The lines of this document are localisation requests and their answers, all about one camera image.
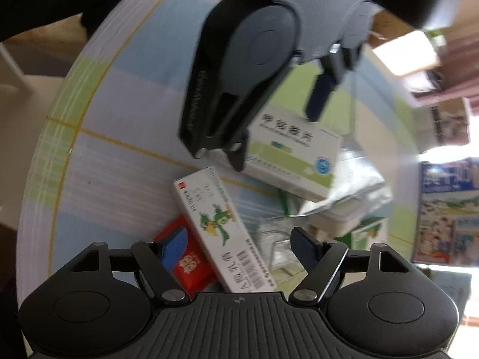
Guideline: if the blue milk carton box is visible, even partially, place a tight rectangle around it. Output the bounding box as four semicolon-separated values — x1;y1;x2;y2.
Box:
413;158;479;267

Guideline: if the red candy packet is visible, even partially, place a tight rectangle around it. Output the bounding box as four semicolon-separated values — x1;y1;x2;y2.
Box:
154;216;221;297

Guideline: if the green white small box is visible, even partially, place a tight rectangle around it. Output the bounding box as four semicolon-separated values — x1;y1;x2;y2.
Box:
351;218;389;250

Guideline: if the white product photo box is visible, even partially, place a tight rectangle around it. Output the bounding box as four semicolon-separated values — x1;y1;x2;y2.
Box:
413;97;472;152

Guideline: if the white green medicine box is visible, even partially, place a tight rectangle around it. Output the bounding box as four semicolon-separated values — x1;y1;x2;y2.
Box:
241;105;342;202

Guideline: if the silver foil bag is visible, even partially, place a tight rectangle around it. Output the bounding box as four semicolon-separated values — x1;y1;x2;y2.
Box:
295;132;394;217

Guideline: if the clear bag with metal basket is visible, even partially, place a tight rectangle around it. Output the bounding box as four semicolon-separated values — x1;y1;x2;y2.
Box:
253;217;317;276

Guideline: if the long white dragon box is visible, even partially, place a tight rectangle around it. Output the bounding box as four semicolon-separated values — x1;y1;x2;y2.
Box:
173;167;276;293

